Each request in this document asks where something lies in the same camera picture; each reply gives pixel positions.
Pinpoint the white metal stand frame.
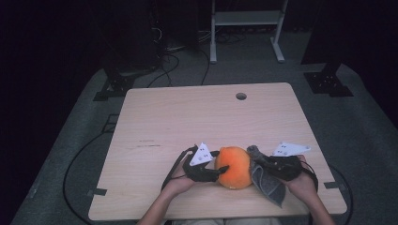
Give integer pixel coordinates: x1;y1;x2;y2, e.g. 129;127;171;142
209;0;289;65

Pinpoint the thin black floor cable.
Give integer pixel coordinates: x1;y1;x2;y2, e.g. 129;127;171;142
199;48;211;86

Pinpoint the right hand-held gripper black cable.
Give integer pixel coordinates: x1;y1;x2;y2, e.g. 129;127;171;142
299;159;319;192

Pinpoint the long black floor cable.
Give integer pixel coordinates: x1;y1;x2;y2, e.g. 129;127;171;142
62;130;117;225

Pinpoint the orange pumpkin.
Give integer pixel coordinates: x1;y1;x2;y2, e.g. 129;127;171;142
214;145;254;190

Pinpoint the black floor cable loop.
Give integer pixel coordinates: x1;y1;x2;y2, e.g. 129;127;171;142
145;52;181;89

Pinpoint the person's left hand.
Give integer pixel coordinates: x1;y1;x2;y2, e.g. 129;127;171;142
168;155;198;197

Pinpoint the grey fluffy cloth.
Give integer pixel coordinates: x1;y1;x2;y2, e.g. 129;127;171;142
246;144;287;209

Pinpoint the curved black floor cable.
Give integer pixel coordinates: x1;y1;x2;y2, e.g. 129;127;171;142
328;163;355;225

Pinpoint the person's right hand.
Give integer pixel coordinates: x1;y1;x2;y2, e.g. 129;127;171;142
282;155;317;202

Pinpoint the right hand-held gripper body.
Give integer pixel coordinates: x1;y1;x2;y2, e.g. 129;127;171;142
265;142;313;183

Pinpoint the black stand base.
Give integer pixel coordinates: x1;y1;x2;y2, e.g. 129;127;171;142
300;60;355;98
92;54;136;102

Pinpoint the grey tape strip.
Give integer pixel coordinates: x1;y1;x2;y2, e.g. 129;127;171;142
323;181;345;190
86;187;108;197

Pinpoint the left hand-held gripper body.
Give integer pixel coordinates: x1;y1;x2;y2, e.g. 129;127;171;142
182;142;221;184

